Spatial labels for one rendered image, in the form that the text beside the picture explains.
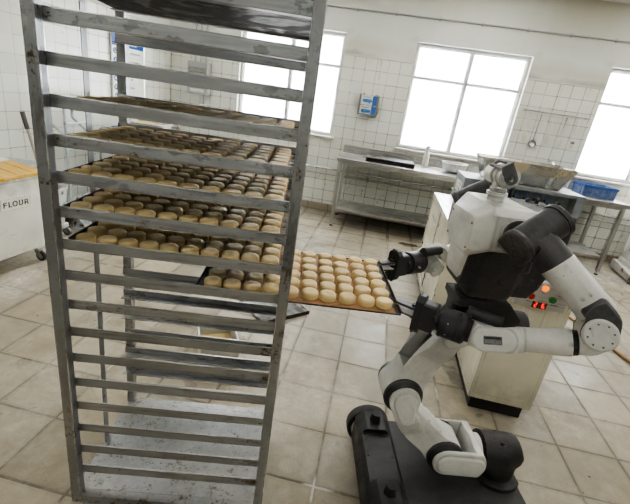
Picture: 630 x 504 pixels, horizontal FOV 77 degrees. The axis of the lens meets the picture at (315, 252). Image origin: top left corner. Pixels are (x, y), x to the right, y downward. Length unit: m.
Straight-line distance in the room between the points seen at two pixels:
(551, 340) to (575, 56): 5.19
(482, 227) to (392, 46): 4.68
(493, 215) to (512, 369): 1.34
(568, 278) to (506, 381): 1.39
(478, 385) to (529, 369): 0.27
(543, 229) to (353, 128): 4.74
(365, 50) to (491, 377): 4.43
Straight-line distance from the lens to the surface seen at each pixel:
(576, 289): 1.18
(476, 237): 1.27
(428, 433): 1.73
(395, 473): 1.81
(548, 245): 1.17
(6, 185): 3.48
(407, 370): 1.51
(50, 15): 1.17
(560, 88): 6.09
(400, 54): 5.77
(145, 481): 1.76
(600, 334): 1.18
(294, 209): 1.01
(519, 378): 2.49
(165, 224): 1.12
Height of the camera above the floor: 1.50
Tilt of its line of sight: 21 degrees down
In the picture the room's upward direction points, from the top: 9 degrees clockwise
